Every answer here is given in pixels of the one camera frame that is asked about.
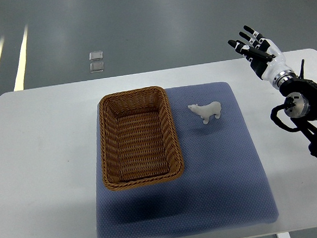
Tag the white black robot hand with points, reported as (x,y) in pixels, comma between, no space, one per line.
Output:
(264,57)

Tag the white toy polar bear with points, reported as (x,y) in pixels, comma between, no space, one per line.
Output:
(206,111)

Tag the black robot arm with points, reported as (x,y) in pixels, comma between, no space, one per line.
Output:
(298,113)

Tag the brown wicker basket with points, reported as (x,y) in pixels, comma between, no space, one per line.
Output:
(138,140)

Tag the blue padded mat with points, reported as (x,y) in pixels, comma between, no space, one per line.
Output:
(223,186)

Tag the upper floor outlet plate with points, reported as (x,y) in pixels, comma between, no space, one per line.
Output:
(96,55)

